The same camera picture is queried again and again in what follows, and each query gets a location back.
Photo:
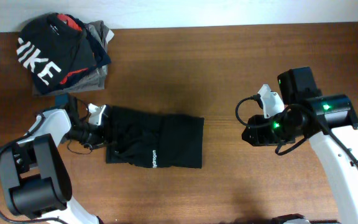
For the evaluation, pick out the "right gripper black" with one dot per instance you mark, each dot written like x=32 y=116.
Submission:
x=258 y=137

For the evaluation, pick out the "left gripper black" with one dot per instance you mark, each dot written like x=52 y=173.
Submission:
x=102 y=139

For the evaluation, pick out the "black t-shirt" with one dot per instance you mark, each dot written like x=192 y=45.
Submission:
x=155 y=140

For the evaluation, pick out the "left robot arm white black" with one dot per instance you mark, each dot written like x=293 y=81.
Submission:
x=35 y=182

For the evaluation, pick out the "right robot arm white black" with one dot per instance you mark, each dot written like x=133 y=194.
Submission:
x=332 y=132

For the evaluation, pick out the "navy red trimmed folded shirt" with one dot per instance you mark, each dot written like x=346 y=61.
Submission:
x=93 y=44

